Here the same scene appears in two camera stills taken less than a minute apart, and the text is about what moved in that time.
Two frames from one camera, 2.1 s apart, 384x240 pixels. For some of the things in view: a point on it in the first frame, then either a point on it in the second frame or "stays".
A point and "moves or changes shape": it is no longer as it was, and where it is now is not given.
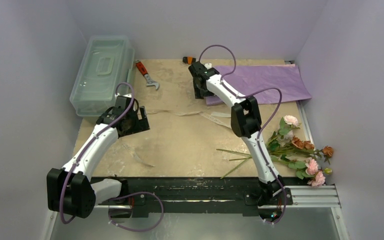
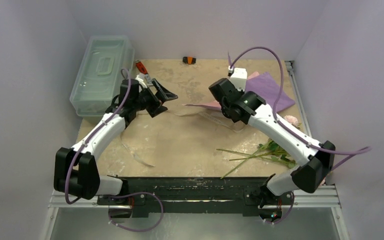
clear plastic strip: (136, 155) stays
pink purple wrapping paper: (266, 83) moves or changes shape
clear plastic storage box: (108, 64) stays
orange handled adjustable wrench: (143, 69) stays
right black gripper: (198, 87) → (221, 91)
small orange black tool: (188, 60) stays
